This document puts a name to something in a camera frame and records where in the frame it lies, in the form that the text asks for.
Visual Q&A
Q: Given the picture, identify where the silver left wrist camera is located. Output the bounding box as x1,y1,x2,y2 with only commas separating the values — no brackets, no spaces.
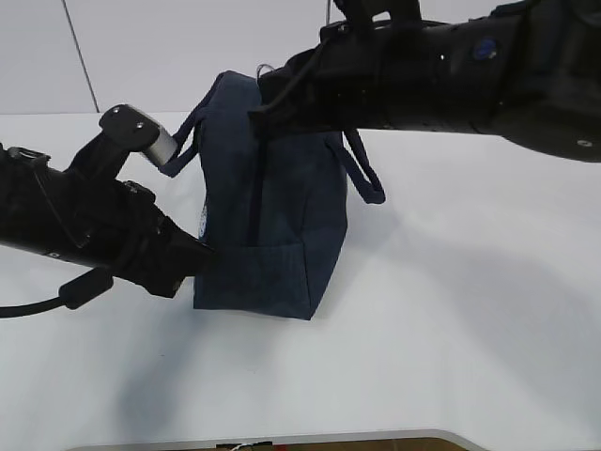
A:
99,104,179,168

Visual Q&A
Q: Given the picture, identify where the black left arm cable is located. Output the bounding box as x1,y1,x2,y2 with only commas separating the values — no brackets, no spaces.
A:
0,270,115,320

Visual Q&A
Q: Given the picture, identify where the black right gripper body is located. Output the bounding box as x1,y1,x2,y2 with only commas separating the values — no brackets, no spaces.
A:
247,23,391,140

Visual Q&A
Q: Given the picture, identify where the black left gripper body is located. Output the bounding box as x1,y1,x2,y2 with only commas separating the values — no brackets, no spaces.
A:
74,179,184,299

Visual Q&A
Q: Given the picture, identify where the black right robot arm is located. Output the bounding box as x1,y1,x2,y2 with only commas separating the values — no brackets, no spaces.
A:
250,1,600,163

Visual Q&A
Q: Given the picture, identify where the navy blue lunch bag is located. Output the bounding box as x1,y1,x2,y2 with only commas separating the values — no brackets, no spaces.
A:
162,70,385,320

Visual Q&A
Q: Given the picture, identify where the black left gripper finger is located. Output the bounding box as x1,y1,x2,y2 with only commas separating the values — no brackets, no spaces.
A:
173,225,215,282

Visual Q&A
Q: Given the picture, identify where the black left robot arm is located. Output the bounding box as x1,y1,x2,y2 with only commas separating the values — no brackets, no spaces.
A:
1,135,213,298

